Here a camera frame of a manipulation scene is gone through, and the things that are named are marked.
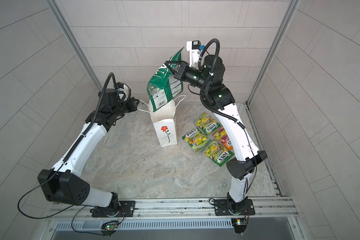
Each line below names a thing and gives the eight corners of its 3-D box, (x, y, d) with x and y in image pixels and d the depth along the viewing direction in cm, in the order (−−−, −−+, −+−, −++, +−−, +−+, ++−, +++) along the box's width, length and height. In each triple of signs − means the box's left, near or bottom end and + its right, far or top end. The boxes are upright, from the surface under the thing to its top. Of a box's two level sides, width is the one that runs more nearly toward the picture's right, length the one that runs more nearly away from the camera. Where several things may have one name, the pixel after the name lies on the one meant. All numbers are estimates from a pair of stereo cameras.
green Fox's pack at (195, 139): (195, 152, 92) (195, 150, 90) (182, 138, 99) (182, 136, 96) (209, 141, 98) (209, 138, 95) (196, 128, 104) (196, 126, 101)
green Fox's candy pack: (207, 135, 100) (207, 132, 98) (193, 122, 107) (194, 119, 105) (218, 126, 105) (219, 124, 102) (205, 114, 112) (205, 112, 109)
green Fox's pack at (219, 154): (202, 152, 93) (202, 149, 90) (214, 140, 98) (214, 137, 95) (221, 168, 86) (222, 166, 83) (232, 155, 91) (234, 152, 89)
